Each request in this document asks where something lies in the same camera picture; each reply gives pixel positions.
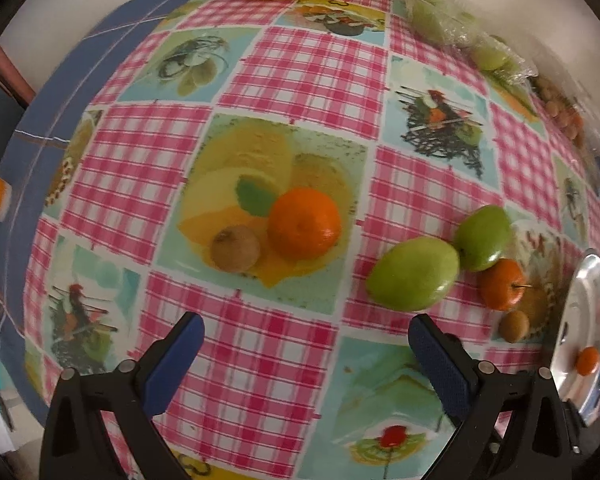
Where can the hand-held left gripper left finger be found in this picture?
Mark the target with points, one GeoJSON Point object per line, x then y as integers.
{"type": "Point", "coordinates": [177, 360]}

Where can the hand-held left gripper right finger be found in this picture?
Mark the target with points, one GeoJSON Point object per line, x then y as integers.
{"type": "Point", "coordinates": [440, 360]}

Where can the small brown kiwi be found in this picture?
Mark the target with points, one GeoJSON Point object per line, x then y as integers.
{"type": "Point", "coordinates": [513, 326]}

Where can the small tangerine with stem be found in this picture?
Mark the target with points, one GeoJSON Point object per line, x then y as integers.
{"type": "Point", "coordinates": [501, 285]}

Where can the green jujube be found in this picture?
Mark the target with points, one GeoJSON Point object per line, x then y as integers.
{"type": "Point", "coordinates": [482, 237]}
{"type": "Point", "coordinates": [412, 277]}

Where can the small orange tangerine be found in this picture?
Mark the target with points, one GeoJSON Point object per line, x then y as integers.
{"type": "Point", "coordinates": [588, 361]}

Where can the silver metal plate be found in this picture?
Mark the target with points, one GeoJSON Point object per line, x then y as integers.
{"type": "Point", "coordinates": [587, 305]}

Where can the large orange tangerine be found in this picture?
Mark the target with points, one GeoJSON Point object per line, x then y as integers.
{"type": "Point", "coordinates": [305, 225]}

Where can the bag of green fruits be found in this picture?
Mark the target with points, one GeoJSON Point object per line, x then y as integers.
{"type": "Point", "coordinates": [435, 15]}

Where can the clear box of longans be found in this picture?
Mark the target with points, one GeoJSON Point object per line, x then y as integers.
{"type": "Point", "coordinates": [560, 107]}

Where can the checkered printed tablecloth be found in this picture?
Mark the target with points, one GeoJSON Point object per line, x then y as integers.
{"type": "Point", "coordinates": [290, 75]}

